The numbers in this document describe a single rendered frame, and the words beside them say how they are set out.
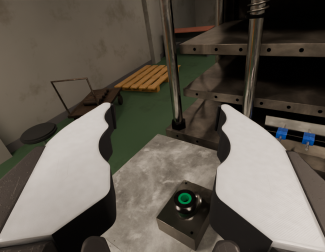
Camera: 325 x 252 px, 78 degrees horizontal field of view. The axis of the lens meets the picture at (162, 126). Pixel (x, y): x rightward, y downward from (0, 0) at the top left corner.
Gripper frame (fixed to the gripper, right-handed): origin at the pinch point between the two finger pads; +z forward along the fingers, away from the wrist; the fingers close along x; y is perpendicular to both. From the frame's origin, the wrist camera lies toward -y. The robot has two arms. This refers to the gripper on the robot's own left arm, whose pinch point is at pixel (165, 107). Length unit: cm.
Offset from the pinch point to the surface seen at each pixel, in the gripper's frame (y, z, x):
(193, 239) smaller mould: 58, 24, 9
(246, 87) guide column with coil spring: 30, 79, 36
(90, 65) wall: 102, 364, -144
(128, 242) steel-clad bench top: 68, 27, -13
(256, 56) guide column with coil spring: 16, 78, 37
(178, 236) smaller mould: 62, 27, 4
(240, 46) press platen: 13, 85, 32
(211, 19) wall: 67, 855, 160
